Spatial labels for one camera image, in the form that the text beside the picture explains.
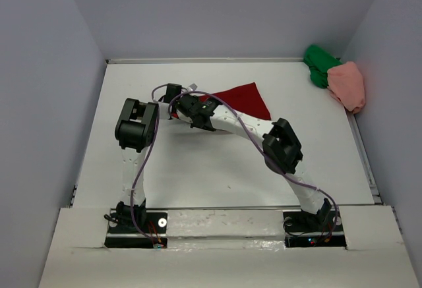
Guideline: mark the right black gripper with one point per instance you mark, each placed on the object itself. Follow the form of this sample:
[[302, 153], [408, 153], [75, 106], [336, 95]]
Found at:
[[210, 130]]

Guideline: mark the red t shirt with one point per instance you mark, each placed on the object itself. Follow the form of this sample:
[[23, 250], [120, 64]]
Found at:
[[246, 99]]

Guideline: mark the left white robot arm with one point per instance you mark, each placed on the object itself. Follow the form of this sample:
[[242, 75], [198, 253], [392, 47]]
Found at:
[[135, 132]]

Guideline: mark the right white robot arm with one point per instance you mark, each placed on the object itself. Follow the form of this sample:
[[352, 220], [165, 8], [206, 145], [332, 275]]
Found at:
[[277, 143]]

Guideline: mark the green t shirt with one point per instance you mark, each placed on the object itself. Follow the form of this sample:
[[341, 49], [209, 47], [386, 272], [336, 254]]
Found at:
[[319, 62]]

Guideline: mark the pink t shirt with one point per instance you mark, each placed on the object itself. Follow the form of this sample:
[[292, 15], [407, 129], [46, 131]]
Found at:
[[346, 86]]

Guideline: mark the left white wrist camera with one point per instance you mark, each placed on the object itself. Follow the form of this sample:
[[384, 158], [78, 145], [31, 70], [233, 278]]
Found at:
[[191, 87]]

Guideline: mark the aluminium rail frame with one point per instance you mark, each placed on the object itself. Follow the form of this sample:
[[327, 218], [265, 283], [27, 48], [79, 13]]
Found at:
[[204, 60]]

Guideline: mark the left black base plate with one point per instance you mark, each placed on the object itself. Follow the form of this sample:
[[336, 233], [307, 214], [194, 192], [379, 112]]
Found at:
[[126, 235]]

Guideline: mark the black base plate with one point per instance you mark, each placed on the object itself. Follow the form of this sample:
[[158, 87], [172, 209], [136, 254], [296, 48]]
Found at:
[[302, 232], [126, 235]]

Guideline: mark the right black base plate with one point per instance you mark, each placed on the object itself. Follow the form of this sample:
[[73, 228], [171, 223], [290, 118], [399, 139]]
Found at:
[[302, 232]]

